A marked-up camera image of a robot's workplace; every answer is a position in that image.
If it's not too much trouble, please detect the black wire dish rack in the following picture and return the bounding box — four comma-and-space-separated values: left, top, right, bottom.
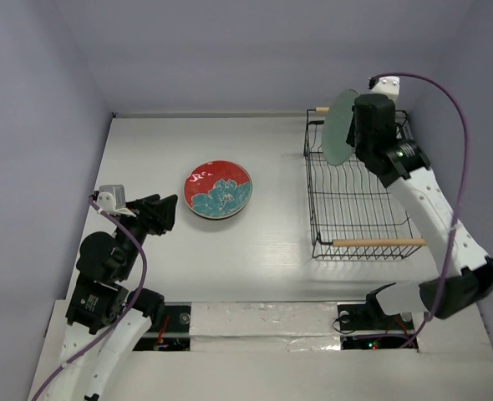
303, 109, 424, 261

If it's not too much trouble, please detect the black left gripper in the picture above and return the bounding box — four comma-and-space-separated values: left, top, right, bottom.
117, 191, 177, 277

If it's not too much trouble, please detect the red teal plate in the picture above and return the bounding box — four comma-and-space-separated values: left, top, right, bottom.
183, 160, 253, 210

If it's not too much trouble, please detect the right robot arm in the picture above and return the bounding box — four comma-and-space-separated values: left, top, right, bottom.
348, 94, 493, 327

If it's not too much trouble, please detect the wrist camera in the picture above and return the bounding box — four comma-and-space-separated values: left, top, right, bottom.
368, 76, 400, 103
91, 185, 131, 216

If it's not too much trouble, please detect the light green flower plate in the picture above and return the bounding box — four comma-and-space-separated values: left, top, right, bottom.
322, 89, 358, 166

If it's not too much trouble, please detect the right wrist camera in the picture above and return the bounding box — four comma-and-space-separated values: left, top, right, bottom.
368, 76, 400, 103

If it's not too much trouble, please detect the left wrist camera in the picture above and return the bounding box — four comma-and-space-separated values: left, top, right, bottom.
91, 185, 131, 216

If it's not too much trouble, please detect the grey reindeer plate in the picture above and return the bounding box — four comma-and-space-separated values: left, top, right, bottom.
192, 211, 238, 221

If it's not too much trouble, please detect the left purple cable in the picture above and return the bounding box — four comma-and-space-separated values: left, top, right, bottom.
28, 195, 150, 401

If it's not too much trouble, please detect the white blue floral plate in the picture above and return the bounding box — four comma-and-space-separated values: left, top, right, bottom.
191, 194, 247, 216

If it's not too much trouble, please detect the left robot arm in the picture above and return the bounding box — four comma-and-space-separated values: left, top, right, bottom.
32, 185, 178, 400

